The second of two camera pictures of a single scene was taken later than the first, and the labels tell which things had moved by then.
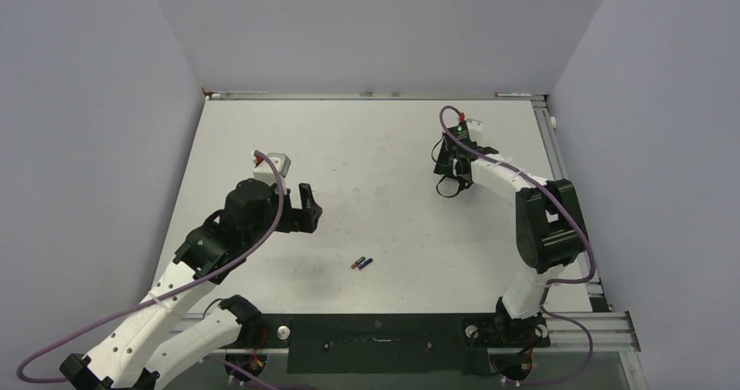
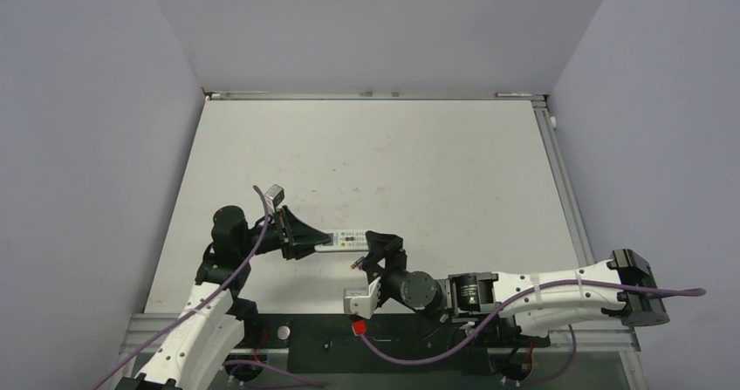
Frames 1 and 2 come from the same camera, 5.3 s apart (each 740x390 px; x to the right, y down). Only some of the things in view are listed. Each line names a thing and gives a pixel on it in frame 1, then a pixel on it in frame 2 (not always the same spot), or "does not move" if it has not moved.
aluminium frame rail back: [312, 96] does not move
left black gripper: [302, 219] to [299, 239]
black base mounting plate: [399, 343] does not move
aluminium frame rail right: [585, 256] does not move
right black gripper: [443, 168] to [384, 246]
